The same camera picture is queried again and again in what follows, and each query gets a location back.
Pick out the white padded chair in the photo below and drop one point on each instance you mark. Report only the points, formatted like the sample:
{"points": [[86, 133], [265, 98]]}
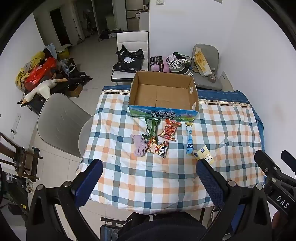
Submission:
{"points": [[131, 39]]}

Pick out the light blue bag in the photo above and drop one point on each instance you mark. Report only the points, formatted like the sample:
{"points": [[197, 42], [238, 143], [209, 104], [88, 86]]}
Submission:
{"points": [[51, 49]]}

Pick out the white leaning board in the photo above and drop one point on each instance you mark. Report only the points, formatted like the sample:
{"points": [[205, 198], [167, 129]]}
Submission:
{"points": [[226, 81]]}

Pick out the yellow snack bag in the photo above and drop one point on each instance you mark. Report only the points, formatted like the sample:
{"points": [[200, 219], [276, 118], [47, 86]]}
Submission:
{"points": [[201, 61]]}

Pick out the plaid blanket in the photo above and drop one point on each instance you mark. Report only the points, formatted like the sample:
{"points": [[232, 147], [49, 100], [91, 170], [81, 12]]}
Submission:
{"points": [[150, 180]]}

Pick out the person's right hand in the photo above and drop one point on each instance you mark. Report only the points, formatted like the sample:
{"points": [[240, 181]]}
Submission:
{"points": [[276, 222]]}

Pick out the tape roll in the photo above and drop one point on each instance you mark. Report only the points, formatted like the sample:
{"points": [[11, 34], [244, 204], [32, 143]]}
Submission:
{"points": [[211, 78]]}

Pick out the white goose plush toy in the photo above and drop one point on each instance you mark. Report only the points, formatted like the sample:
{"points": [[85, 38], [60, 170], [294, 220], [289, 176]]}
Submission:
{"points": [[44, 88]]}

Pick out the panda print snack packet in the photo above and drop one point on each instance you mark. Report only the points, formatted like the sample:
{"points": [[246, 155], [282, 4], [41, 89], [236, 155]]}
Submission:
{"points": [[158, 148]]}

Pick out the pink suitcase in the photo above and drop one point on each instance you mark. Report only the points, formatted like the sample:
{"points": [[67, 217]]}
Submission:
{"points": [[159, 66]]}

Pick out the black floor bag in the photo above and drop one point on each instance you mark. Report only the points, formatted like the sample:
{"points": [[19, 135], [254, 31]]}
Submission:
{"points": [[105, 34]]}

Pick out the red snack packet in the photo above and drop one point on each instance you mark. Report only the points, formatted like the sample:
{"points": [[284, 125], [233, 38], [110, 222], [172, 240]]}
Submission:
{"points": [[169, 131]]}

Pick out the black white patterned tote bag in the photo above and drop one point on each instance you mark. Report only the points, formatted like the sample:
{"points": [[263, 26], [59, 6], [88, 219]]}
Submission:
{"points": [[178, 66]]}

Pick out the grey shell chair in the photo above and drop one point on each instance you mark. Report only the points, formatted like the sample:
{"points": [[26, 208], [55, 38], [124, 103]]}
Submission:
{"points": [[60, 120]]}

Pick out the pile of dark bags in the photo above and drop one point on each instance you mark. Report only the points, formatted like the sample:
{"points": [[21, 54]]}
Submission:
{"points": [[69, 81]]}

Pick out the green snack packet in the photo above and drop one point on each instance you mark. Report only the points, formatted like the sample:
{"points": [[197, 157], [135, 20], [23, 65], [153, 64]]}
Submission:
{"points": [[151, 128]]}

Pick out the person's dark clothing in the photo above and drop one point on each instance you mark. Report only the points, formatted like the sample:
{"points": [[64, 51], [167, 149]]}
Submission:
{"points": [[161, 229]]}

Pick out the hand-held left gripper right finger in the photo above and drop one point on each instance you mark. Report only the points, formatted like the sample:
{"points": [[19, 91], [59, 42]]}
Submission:
{"points": [[208, 178]]}

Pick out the light blue tube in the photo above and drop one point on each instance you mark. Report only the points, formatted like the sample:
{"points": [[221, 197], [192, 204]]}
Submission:
{"points": [[189, 141]]}

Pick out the wooden chair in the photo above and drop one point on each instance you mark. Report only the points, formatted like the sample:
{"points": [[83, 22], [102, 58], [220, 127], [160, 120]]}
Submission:
{"points": [[20, 162]]}

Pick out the wall switch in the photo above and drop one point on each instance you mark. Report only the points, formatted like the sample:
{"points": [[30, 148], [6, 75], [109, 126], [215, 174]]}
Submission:
{"points": [[160, 1]]}

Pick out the white cabinet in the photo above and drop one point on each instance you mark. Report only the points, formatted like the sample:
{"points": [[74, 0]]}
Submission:
{"points": [[143, 22]]}

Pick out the grey cushioned chair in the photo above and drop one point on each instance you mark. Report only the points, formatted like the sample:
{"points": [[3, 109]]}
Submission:
{"points": [[208, 84]]}

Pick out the red plastic bag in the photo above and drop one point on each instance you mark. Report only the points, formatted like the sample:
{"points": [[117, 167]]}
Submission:
{"points": [[39, 71]]}

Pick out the white wall plate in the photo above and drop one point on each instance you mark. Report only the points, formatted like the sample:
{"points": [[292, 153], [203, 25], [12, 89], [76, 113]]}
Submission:
{"points": [[15, 122]]}

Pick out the purple sock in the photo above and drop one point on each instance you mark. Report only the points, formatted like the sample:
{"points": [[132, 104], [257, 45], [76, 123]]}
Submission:
{"points": [[140, 146]]}

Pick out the dark clothes bundle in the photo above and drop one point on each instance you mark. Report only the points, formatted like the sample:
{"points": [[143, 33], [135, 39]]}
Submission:
{"points": [[180, 55]]}

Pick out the black plastic bag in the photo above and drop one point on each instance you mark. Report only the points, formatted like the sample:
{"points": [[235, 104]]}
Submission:
{"points": [[124, 67]]}

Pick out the yellow tissue packet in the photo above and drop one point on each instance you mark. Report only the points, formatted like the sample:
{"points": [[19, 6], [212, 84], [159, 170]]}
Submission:
{"points": [[203, 154]]}

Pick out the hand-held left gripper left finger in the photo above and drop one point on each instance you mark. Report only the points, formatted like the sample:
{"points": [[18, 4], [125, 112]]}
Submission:
{"points": [[90, 180]]}

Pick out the small brown cardboard box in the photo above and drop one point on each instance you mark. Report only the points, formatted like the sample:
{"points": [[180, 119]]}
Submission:
{"points": [[75, 91]]}

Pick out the yellow cloth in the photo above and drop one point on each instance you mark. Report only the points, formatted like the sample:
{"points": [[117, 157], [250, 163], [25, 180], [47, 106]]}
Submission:
{"points": [[37, 56]]}

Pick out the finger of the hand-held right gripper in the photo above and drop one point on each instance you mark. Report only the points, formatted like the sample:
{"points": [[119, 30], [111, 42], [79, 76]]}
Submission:
{"points": [[290, 160], [266, 163]]}

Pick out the yellow bin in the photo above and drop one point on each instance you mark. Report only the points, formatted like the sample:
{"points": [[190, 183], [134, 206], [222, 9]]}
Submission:
{"points": [[63, 54]]}

